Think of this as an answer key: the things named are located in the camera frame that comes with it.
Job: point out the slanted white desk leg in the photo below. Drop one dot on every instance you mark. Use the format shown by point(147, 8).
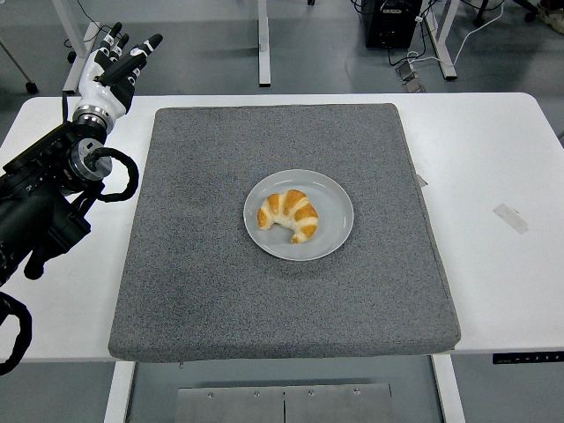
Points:
point(75, 70)

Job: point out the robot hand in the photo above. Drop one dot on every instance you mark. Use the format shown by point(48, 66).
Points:
point(103, 94)

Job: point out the black computer box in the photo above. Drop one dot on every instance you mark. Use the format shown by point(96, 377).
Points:
point(390, 26)

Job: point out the grey pole with black caster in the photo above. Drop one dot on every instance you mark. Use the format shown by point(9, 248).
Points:
point(31, 86)

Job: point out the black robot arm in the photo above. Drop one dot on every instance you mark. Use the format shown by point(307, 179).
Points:
point(35, 211)

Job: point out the small grey mat tag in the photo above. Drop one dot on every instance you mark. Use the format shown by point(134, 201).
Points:
point(422, 181)

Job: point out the straight white desk leg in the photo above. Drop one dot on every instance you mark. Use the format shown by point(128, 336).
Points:
point(264, 44)

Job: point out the clear tape strip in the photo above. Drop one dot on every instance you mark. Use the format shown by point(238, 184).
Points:
point(511, 219)

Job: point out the person's foot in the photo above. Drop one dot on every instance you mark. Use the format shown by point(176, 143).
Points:
point(554, 17)

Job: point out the grey foot pedal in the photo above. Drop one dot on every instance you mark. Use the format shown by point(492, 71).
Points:
point(410, 79)

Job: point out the golden croissant bread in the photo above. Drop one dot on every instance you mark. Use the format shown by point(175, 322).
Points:
point(304, 216)

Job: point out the grey fabric mat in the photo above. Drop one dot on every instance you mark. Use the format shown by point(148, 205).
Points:
point(264, 308)

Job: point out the small black caster wheel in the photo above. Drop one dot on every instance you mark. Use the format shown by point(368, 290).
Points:
point(72, 56)

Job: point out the white table leg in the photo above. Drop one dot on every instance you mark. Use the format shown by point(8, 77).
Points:
point(449, 392)
point(119, 392)

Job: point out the black table control panel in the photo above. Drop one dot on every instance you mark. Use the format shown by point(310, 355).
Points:
point(529, 358)

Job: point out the black office chair base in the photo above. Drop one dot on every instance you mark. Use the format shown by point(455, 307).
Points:
point(531, 17)

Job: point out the round grey plate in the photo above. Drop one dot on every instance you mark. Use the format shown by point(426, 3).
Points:
point(335, 229)

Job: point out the grey metal plate with screws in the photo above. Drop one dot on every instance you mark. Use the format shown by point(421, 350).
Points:
point(247, 407)

